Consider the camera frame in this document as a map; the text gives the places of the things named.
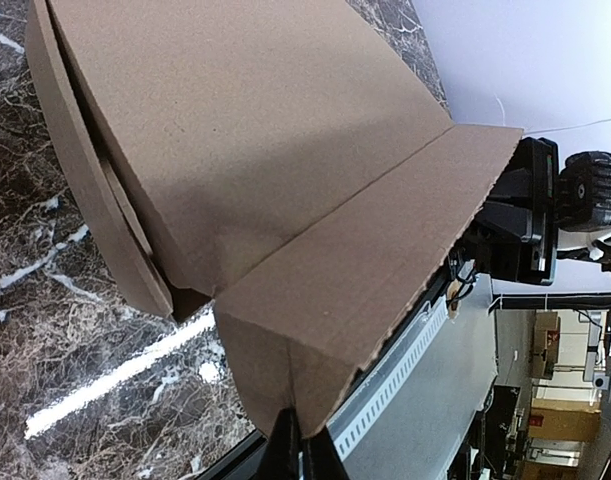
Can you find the brown cardboard box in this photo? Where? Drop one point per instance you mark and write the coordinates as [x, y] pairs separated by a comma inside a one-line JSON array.
[[277, 157]]

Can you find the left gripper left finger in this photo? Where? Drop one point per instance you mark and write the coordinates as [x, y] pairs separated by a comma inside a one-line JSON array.
[[280, 460]]

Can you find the black front frame rail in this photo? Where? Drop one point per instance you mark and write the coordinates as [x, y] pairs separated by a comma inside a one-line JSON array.
[[239, 463]]

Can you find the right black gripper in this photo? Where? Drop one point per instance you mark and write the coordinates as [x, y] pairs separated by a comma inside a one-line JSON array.
[[513, 237]]

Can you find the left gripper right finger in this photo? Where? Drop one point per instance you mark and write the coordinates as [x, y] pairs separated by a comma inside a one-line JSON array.
[[321, 460]]

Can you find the white slotted cable duct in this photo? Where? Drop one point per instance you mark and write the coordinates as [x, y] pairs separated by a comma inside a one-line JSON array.
[[362, 409]]

